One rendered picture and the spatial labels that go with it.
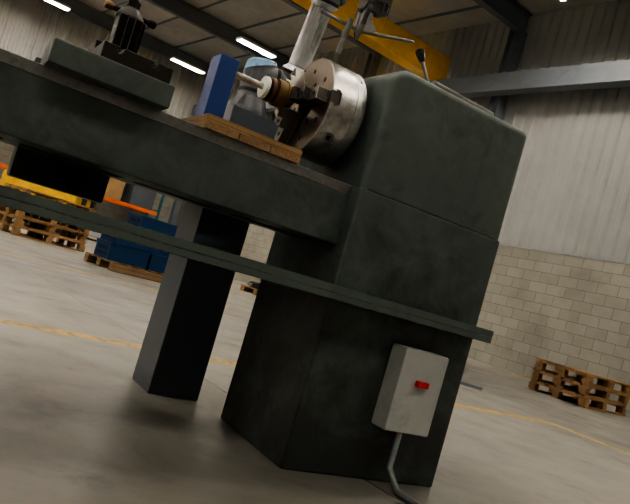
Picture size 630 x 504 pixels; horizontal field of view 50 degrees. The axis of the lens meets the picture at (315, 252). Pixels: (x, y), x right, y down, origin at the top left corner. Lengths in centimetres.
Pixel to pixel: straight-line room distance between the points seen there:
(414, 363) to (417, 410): 15
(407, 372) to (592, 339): 1092
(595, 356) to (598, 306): 89
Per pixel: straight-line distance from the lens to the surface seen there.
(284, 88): 212
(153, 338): 264
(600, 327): 1294
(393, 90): 212
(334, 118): 207
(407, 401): 216
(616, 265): 1306
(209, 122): 186
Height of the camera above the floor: 54
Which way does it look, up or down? 3 degrees up
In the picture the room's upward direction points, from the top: 16 degrees clockwise
